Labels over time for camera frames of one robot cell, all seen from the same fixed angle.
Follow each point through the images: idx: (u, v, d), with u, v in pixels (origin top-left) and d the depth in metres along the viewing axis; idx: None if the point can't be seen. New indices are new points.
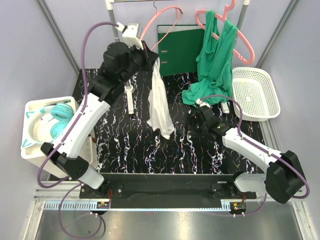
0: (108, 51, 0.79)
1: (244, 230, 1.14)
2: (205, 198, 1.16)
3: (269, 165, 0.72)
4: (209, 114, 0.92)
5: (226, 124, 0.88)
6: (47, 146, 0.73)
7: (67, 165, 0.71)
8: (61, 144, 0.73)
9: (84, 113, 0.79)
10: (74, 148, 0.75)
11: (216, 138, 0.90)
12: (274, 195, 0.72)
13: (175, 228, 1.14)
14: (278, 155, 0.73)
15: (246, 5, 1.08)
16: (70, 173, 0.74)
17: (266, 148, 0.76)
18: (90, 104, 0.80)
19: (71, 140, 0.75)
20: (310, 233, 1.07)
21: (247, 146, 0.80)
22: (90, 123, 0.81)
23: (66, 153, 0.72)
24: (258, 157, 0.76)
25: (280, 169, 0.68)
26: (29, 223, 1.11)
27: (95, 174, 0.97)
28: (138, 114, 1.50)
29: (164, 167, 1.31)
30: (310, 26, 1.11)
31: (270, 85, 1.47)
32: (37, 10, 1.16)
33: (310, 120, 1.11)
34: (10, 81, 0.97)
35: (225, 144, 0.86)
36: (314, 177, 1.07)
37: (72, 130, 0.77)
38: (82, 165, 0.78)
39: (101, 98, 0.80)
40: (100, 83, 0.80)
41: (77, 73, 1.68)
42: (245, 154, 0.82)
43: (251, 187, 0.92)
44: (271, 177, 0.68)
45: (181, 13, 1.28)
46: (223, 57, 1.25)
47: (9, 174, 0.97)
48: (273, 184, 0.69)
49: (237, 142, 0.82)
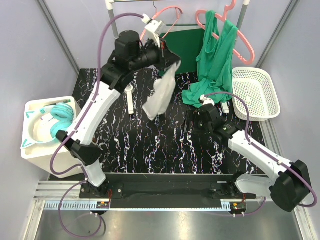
0: (120, 37, 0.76)
1: (244, 230, 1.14)
2: (205, 198, 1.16)
3: (278, 175, 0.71)
4: (215, 114, 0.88)
5: (233, 126, 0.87)
6: (61, 134, 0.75)
7: (82, 151, 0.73)
8: (75, 132, 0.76)
9: (95, 101, 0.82)
10: (87, 135, 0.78)
11: (221, 140, 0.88)
12: (279, 201, 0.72)
13: (175, 228, 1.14)
14: (288, 165, 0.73)
15: (246, 5, 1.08)
16: (85, 158, 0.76)
17: (276, 157, 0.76)
18: (101, 92, 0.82)
19: (85, 128, 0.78)
20: (310, 232, 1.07)
21: (256, 152, 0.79)
22: (102, 111, 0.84)
23: (80, 140, 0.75)
24: (267, 166, 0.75)
25: (289, 179, 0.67)
26: (29, 223, 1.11)
27: (98, 172, 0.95)
28: (138, 114, 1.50)
29: (164, 167, 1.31)
30: (310, 26, 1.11)
31: (270, 85, 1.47)
32: (37, 10, 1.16)
33: (310, 120, 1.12)
34: (9, 81, 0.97)
35: (231, 147, 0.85)
36: (314, 177, 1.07)
37: (85, 117, 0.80)
38: (95, 151, 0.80)
39: (111, 86, 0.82)
40: (110, 70, 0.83)
41: (77, 73, 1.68)
42: (252, 160, 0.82)
43: (255, 188, 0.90)
44: (279, 186, 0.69)
45: (181, 13, 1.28)
46: (224, 57, 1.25)
47: (9, 174, 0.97)
48: (281, 192, 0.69)
49: (244, 147, 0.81)
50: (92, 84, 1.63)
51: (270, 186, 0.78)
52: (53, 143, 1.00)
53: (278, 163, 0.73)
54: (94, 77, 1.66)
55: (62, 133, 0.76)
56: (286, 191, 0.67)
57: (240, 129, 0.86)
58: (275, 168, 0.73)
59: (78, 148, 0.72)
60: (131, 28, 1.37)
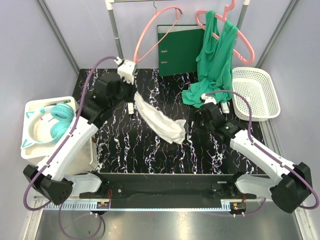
0: (101, 78, 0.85)
1: (244, 230, 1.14)
2: (205, 199, 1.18)
3: (281, 177, 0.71)
4: (217, 113, 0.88)
5: (235, 125, 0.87)
6: (30, 169, 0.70)
7: (53, 187, 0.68)
8: (46, 166, 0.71)
9: (72, 135, 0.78)
10: (60, 170, 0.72)
11: (223, 139, 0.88)
12: (279, 203, 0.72)
13: (175, 227, 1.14)
14: (291, 167, 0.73)
15: (246, 5, 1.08)
16: (54, 196, 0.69)
17: (279, 159, 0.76)
18: (80, 126, 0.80)
19: (57, 162, 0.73)
20: (309, 233, 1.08)
21: (258, 152, 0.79)
22: (77, 146, 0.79)
23: (51, 175, 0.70)
24: (270, 168, 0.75)
25: (292, 182, 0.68)
26: (29, 223, 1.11)
27: (90, 181, 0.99)
28: (138, 114, 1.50)
29: (164, 167, 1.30)
30: (310, 26, 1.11)
31: (270, 85, 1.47)
32: (37, 10, 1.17)
33: (310, 120, 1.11)
34: (9, 81, 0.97)
35: (233, 146, 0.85)
36: (314, 177, 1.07)
37: (59, 151, 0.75)
38: (66, 189, 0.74)
39: (89, 121, 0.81)
40: (89, 106, 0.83)
41: (77, 73, 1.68)
42: (254, 160, 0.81)
43: (255, 189, 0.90)
44: (282, 188, 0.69)
45: (181, 13, 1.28)
46: (223, 57, 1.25)
47: (9, 174, 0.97)
48: (283, 195, 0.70)
49: (247, 147, 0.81)
50: (92, 84, 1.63)
51: (271, 187, 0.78)
52: (53, 143, 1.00)
53: (281, 165, 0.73)
54: (94, 77, 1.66)
55: (31, 168, 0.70)
56: (288, 194, 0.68)
57: (242, 128, 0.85)
58: (278, 170, 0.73)
59: (48, 183, 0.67)
60: (131, 29, 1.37)
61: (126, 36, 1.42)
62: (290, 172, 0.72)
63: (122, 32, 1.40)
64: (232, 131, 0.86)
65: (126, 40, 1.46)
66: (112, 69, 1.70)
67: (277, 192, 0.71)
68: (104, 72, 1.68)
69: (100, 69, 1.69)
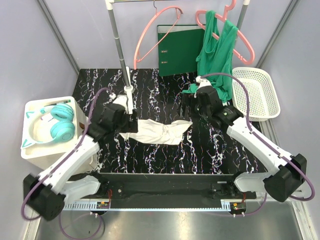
0: (111, 105, 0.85)
1: (244, 230, 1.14)
2: (205, 198, 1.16)
3: (279, 168, 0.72)
4: (214, 97, 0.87)
5: (233, 112, 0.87)
6: (32, 178, 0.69)
7: (51, 197, 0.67)
8: (49, 176, 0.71)
9: (77, 150, 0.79)
10: (60, 182, 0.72)
11: (220, 125, 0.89)
12: (271, 193, 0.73)
13: (175, 227, 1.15)
14: (289, 158, 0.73)
15: (246, 5, 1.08)
16: (48, 208, 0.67)
17: (277, 150, 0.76)
18: (85, 143, 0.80)
19: (60, 173, 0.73)
20: (309, 233, 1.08)
21: (256, 141, 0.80)
22: (80, 161, 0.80)
23: (52, 185, 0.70)
24: (267, 158, 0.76)
25: (289, 173, 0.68)
26: (29, 223, 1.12)
27: (88, 185, 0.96)
28: (138, 114, 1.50)
29: (164, 167, 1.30)
30: (310, 27, 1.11)
31: (270, 85, 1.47)
32: (37, 11, 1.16)
33: (310, 120, 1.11)
34: (9, 81, 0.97)
35: (230, 133, 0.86)
36: (314, 177, 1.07)
37: (63, 163, 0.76)
38: (60, 203, 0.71)
39: (94, 139, 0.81)
40: (94, 128, 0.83)
41: (77, 73, 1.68)
42: (251, 150, 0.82)
43: (255, 187, 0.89)
44: (278, 179, 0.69)
45: (181, 13, 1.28)
46: (223, 57, 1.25)
47: (9, 174, 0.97)
48: (277, 186, 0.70)
49: (245, 136, 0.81)
50: (92, 84, 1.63)
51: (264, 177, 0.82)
52: (53, 143, 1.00)
53: (279, 156, 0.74)
54: (94, 77, 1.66)
55: (33, 176, 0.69)
56: (283, 186, 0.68)
57: (241, 116, 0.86)
58: (275, 161, 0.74)
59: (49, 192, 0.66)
60: (131, 29, 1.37)
61: (126, 36, 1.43)
62: (287, 163, 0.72)
63: (122, 32, 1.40)
64: (230, 117, 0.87)
65: (126, 40, 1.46)
66: (112, 69, 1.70)
67: (271, 182, 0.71)
68: (104, 72, 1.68)
69: (100, 70, 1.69)
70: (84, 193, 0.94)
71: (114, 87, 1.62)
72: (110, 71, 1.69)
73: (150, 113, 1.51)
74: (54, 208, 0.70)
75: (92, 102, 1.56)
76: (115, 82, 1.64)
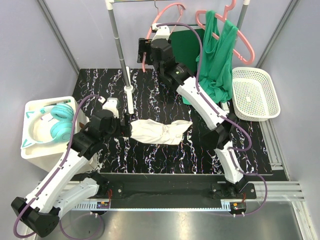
0: (97, 112, 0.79)
1: (243, 230, 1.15)
2: (205, 198, 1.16)
3: (216, 125, 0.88)
4: (169, 54, 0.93)
5: (184, 71, 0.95)
6: (19, 201, 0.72)
7: (40, 219, 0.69)
8: (35, 198, 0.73)
9: (62, 167, 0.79)
10: (48, 203, 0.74)
11: (171, 82, 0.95)
12: (207, 142, 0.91)
13: (175, 227, 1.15)
14: (225, 116, 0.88)
15: (246, 5, 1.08)
16: (40, 228, 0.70)
17: (217, 110, 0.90)
18: (70, 158, 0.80)
19: (46, 194, 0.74)
20: (310, 233, 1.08)
21: (201, 101, 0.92)
22: (68, 177, 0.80)
23: (39, 208, 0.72)
24: (208, 116, 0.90)
25: (221, 128, 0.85)
26: (27, 230, 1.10)
27: (87, 190, 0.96)
28: (138, 114, 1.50)
29: (164, 167, 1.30)
30: (310, 27, 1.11)
31: (270, 85, 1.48)
32: (37, 11, 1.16)
33: (310, 121, 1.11)
34: (9, 81, 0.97)
35: (179, 90, 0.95)
36: (314, 177, 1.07)
37: (49, 183, 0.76)
38: (53, 220, 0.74)
39: (80, 153, 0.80)
40: (80, 139, 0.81)
41: (77, 73, 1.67)
42: (196, 108, 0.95)
43: (228, 167, 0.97)
44: (213, 133, 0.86)
45: (184, 9, 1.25)
46: (223, 57, 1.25)
47: (9, 174, 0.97)
48: (210, 137, 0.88)
49: (193, 95, 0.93)
50: (92, 84, 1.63)
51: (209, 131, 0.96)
52: (52, 143, 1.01)
53: (217, 115, 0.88)
54: (94, 77, 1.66)
55: (19, 200, 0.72)
56: (215, 137, 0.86)
57: (190, 76, 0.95)
58: (215, 119, 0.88)
59: (36, 215, 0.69)
60: (131, 29, 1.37)
61: (126, 36, 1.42)
62: (224, 120, 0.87)
63: (123, 32, 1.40)
64: (181, 77, 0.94)
65: (125, 40, 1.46)
66: (112, 69, 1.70)
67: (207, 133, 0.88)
68: (104, 72, 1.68)
69: (100, 70, 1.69)
70: (85, 196, 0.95)
71: (114, 87, 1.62)
72: (110, 71, 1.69)
73: (150, 113, 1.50)
74: (46, 226, 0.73)
75: (92, 102, 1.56)
76: (115, 82, 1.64)
